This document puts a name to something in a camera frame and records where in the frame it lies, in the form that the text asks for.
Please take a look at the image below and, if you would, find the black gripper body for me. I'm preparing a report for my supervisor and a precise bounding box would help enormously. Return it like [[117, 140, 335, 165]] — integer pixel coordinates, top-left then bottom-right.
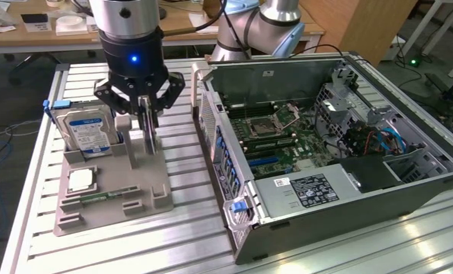
[[98, 27, 169, 99]]

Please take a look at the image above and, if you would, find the green graphics card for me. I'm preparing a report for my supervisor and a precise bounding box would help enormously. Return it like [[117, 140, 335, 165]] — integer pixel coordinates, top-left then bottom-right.
[[135, 95, 162, 155]]

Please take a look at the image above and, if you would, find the hard disk in blue caddy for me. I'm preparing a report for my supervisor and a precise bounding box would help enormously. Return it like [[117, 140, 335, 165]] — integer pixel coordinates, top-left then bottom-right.
[[41, 98, 125, 159]]

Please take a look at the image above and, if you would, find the plain white box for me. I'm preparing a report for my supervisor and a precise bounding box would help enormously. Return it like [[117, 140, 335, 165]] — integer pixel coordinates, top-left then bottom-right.
[[85, 15, 99, 34]]

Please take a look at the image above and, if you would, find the wooden desk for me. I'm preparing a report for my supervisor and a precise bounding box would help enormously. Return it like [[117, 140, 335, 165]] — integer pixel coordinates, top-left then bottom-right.
[[158, 0, 326, 62], [0, 0, 109, 55]]

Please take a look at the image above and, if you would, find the white box with round dish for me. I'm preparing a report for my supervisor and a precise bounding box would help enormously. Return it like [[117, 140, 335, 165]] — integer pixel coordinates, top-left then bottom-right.
[[54, 15, 89, 37]]

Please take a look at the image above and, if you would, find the black RAM slot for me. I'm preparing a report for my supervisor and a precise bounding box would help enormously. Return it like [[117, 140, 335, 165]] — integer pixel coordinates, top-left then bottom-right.
[[229, 102, 273, 112], [230, 110, 274, 119]]

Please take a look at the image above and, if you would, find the white paper stack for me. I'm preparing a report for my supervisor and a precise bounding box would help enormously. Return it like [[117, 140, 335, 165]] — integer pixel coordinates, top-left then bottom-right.
[[189, 13, 219, 35]]

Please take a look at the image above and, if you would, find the black office chair base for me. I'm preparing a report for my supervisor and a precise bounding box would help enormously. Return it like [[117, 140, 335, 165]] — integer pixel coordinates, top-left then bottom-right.
[[3, 51, 61, 84]]

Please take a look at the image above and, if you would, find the CPU socket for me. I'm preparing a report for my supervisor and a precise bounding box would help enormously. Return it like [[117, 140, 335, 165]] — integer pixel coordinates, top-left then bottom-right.
[[247, 116, 278, 138]]

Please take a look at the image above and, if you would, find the grey parts rack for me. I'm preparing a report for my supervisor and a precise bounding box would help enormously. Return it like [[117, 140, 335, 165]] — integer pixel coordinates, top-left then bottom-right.
[[51, 115, 175, 237]]

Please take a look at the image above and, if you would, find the white box with black lid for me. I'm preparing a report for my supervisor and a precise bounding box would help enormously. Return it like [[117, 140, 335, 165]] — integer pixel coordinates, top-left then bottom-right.
[[19, 13, 51, 33]]

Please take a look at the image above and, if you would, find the silver CPU chip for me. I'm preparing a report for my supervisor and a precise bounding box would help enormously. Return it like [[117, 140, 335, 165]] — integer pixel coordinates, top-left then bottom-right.
[[66, 170, 97, 192]]

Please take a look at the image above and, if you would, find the metal socket cover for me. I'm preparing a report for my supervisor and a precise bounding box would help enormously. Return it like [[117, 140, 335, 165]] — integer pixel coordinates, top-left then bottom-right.
[[273, 103, 301, 126]]

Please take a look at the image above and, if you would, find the green RAM stick with label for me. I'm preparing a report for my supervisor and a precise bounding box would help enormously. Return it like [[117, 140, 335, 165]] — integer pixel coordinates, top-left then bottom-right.
[[247, 138, 294, 152]]

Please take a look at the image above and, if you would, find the green motherboard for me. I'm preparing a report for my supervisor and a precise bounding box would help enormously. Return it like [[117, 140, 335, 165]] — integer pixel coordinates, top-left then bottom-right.
[[225, 98, 343, 180]]

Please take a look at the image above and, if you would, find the silver disk bay cage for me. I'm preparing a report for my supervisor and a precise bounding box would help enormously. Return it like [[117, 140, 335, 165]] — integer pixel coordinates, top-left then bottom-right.
[[312, 82, 371, 138]]

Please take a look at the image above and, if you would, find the grey power supply unit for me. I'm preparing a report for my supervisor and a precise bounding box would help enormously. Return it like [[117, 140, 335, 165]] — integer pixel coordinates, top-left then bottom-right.
[[254, 164, 362, 219]]

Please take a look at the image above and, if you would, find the wooden cabinet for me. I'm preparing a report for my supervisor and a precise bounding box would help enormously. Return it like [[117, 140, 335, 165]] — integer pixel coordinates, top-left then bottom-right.
[[304, 0, 419, 66]]

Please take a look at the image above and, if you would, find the dark grey open PC case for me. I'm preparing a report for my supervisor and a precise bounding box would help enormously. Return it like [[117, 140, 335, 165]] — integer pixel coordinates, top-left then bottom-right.
[[190, 51, 453, 265]]

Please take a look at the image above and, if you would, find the black stand base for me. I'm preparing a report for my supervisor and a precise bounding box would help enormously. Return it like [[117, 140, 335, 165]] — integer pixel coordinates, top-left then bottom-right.
[[423, 72, 453, 100]]

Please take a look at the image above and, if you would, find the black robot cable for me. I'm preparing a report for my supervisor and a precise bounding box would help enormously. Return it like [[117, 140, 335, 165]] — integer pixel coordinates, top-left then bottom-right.
[[161, 0, 229, 37]]

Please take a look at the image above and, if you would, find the white floor cable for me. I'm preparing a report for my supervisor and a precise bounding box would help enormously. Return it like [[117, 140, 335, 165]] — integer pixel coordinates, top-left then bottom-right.
[[0, 119, 41, 136]]

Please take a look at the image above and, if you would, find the black cable over case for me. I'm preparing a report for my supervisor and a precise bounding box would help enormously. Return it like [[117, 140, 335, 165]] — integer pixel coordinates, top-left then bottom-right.
[[291, 43, 367, 63]]

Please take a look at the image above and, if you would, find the red wire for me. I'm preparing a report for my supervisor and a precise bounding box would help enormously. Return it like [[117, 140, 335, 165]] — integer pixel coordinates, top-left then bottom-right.
[[363, 130, 382, 155]]

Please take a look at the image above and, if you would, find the blue wire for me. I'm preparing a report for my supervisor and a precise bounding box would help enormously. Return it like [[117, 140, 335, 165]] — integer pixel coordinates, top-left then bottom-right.
[[376, 127, 407, 156]]

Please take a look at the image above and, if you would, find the white desk frame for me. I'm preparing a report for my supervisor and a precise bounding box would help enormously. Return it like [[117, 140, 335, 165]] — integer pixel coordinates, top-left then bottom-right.
[[400, 0, 453, 78]]

